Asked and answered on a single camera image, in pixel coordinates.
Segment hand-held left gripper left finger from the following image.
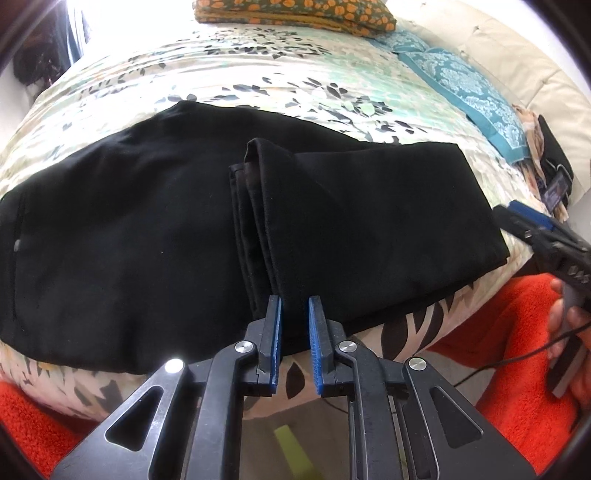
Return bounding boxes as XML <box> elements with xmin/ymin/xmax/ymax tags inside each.
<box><xmin>48</xmin><ymin>295</ymin><xmax>283</xmax><ymax>480</ymax></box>

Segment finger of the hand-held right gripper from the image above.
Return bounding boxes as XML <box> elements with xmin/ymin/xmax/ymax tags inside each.
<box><xmin>492</xmin><ymin>205</ymin><xmax>548</xmax><ymax>245</ymax></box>
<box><xmin>508</xmin><ymin>200</ymin><xmax>563</xmax><ymax>232</ymax></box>

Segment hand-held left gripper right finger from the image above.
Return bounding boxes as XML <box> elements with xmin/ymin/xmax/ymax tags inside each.
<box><xmin>308</xmin><ymin>295</ymin><xmax>539</xmax><ymax>480</ymax></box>

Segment black pants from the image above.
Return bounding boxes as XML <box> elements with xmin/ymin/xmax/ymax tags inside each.
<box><xmin>0</xmin><ymin>100</ymin><xmax>511</xmax><ymax>376</ymax></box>

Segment person's right hand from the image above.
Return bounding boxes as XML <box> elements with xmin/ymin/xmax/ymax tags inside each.
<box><xmin>547</xmin><ymin>277</ymin><xmax>591</xmax><ymax>408</ymax></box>

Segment small dark screen device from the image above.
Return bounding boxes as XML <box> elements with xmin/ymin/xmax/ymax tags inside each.
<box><xmin>545</xmin><ymin>170</ymin><xmax>571</xmax><ymax>208</ymax></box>

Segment black bag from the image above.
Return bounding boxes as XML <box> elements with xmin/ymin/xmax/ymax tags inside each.
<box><xmin>538</xmin><ymin>114</ymin><xmax>575</xmax><ymax>185</ymax></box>

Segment brown patterned cloth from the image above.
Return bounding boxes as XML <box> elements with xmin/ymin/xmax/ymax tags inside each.
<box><xmin>512</xmin><ymin>104</ymin><xmax>568</xmax><ymax>217</ymax></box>

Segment yellow green flat item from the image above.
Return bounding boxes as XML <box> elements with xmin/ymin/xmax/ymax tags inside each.
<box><xmin>272</xmin><ymin>425</ymin><xmax>324</xmax><ymax>480</ymax></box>

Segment large teal patterned pillow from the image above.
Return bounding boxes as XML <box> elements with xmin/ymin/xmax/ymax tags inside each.
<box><xmin>399</xmin><ymin>46</ymin><xmax>527</xmax><ymax>163</ymax></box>

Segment cream padded headboard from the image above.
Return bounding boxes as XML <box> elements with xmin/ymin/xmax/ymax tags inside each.
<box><xmin>394</xmin><ymin>4</ymin><xmax>591</xmax><ymax>199</ymax></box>

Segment small teal patterned pillow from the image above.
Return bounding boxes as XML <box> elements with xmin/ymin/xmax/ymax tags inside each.
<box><xmin>369</xmin><ymin>30</ymin><xmax>430</xmax><ymax>58</ymax></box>

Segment bed with floral sheet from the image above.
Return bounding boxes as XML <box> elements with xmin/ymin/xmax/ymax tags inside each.
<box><xmin>0</xmin><ymin>4</ymin><xmax>591</xmax><ymax>421</ymax></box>

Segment orange spotted green pillow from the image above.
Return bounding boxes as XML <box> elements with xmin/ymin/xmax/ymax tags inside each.
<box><xmin>193</xmin><ymin>0</ymin><xmax>397</xmax><ymax>37</ymax></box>

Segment hanging dark coats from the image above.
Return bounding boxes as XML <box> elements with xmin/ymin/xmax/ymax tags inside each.
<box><xmin>11</xmin><ymin>14</ymin><xmax>75</xmax><ymax>88</ymax></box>

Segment thin black cable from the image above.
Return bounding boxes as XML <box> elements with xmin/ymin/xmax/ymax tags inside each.
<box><xmin>455</xmin><ymin>325</ymin><xmax>583</xmax><ymax>388</ymax></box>

